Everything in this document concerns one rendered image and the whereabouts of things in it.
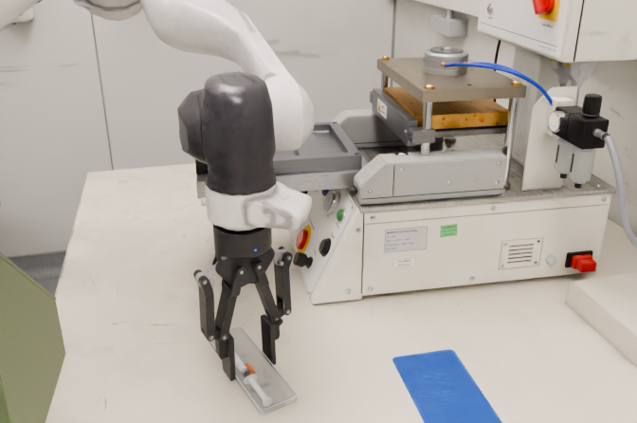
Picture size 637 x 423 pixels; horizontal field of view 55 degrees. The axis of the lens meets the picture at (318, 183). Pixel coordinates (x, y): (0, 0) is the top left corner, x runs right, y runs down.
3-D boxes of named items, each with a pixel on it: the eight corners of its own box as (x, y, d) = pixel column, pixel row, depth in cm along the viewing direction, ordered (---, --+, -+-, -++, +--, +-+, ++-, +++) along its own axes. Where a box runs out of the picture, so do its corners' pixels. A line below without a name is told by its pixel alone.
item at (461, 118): (462, 102, 125) (466, 56, 122) (513, 136, 105) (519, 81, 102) (381, 107, 122) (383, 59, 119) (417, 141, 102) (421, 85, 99)
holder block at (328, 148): (336, 133, 122) (337, 120, 122) (361, 168, 104) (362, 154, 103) (254, 137, 120) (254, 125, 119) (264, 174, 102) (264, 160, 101)
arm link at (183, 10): (140, -30, 89) (190, 130, 73) (263, -33, 96) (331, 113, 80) (141, 29, 98) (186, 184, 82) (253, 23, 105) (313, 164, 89)
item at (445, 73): (486, 98, 129) (493, 35, 124) (567, 143, 101) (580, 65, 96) (375, 102, 125) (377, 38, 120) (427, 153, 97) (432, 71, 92)
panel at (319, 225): (286, 223, 134) (322, 148, 128) (310, 298, 106) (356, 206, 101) (278, 220, 133) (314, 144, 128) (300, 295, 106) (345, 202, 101)
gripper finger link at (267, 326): (260, 315, 88) (264, 313, 88) (263, 355, 90) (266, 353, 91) (269, 325, 85) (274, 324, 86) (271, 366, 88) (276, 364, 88)
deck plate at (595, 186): (520, 133, 138) (520, 129, 138) (616, 193, 107) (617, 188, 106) (320, 144, 131) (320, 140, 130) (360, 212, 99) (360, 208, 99)
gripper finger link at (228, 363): (233, 338, 83) (228, 340, 82) (235, 379, 85) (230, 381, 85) (225, 326, 85) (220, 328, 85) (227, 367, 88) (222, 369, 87)
